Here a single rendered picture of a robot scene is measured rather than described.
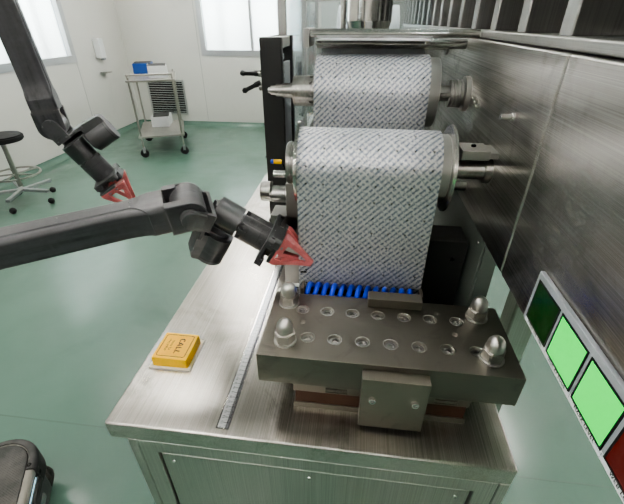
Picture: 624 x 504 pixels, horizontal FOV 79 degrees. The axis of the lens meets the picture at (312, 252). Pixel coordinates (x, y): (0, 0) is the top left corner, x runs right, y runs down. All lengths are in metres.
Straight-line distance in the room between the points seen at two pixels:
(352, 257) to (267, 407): 0.30
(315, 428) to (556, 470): 1.36
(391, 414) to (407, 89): 0.61
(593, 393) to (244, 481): 0.58
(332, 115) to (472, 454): 0.68
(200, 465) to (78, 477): 1.13
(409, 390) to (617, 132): 0.40
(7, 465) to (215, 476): 1.02
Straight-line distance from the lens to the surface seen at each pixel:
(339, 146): 0.64
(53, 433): 2.06
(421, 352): 0.63
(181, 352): 0.79
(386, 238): 0.69
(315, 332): 0.64
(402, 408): 0.64
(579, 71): 0.53
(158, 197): 0.68
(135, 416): 0.76
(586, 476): 1.96
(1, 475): 1.71
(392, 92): 0.85
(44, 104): 1.08
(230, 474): 0.79
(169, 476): 0.87
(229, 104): 6.60
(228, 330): 0.85
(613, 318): 0.42
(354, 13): 1.33
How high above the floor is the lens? 1.47
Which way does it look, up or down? 32 degrees down
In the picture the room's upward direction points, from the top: straight up
